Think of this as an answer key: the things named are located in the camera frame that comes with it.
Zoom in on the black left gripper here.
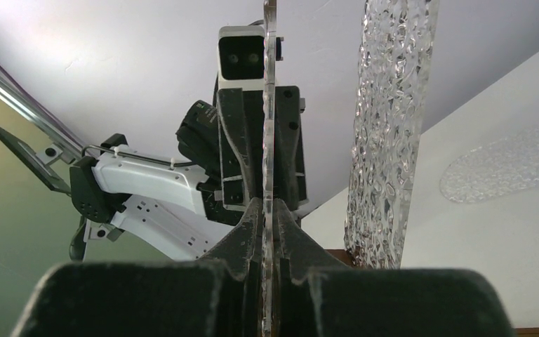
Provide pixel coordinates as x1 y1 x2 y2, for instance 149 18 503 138
176 86 307 226

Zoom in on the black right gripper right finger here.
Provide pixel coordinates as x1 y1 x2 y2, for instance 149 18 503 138
273 199 515 336

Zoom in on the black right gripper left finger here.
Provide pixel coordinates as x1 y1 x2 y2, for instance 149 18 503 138
12 198 262 336

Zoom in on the clear textured acrylic holder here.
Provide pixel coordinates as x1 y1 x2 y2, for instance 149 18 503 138
344 1 440 269

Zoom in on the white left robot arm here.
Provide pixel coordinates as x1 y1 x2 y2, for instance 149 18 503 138
69 88 264 260

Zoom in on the brown oval wooden tray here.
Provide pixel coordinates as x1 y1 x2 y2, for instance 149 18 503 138
326 249 539 337

